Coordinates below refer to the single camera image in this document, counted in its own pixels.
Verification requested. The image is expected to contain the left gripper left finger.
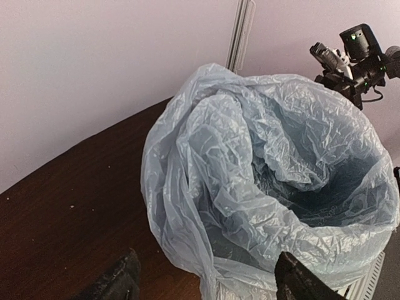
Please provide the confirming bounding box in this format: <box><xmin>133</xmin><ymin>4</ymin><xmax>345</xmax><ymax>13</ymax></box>
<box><xmin>73</xmin><ymin>249</ymin><xmax>141</xmax><ymax>300</ymax></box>

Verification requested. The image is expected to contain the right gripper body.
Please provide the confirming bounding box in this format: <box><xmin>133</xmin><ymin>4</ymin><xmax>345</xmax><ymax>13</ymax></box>
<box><xmin>314</xmin><ymin>70</ymin><xmax>364</xmax><ymax>109</ymax></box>

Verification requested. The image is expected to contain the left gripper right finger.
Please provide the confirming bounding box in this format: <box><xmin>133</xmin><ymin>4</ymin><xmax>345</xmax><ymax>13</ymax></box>
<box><xmin>274</xmin><ymin>252</ymin><xmax>341</xmax><ymax>300</ymax></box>

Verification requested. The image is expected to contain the translucent blue plastic trash bag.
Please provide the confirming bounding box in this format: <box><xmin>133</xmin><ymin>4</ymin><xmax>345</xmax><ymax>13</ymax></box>
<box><xmin>141</xmin><ymin>64</ymin><xmax>399</xmax><ymax>299</ymax></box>

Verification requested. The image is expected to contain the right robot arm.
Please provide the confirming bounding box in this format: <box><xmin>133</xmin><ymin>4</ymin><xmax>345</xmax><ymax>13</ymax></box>
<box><xmin>309</xmin><ymin>24</ymin><xmax>399</xmax><ymax>110</ymax></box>

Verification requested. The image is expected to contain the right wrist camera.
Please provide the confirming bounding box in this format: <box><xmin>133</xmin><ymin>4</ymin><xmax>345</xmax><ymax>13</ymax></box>
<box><xmin>309</xmin><ymin>42</ymin><xmax>350</xmax><ymax>74</ymax></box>

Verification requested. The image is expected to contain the right aluminium frame post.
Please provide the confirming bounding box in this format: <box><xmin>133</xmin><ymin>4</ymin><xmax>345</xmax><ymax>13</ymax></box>
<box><xmin>226</xmin><ymin>0</ymin><xmax>256</xmax><ymax>73</ymax></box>

